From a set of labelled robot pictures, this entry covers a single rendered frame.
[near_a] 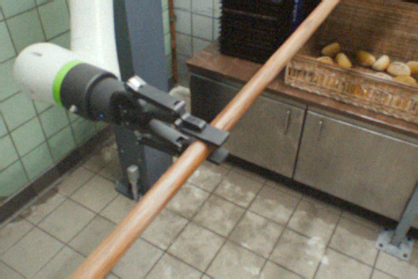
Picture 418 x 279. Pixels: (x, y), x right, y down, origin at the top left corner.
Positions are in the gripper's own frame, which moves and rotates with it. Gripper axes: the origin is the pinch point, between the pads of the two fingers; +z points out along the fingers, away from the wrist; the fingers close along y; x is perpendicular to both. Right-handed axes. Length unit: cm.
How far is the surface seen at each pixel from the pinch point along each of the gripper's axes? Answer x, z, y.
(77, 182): -40, -106, 117
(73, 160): -48, -117, 114
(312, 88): -101, -12, 59
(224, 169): -89, -47, 119
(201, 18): -148, -98, 70
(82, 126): -61, -118, 99
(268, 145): -93, -25, 93
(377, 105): -101, 15, 57
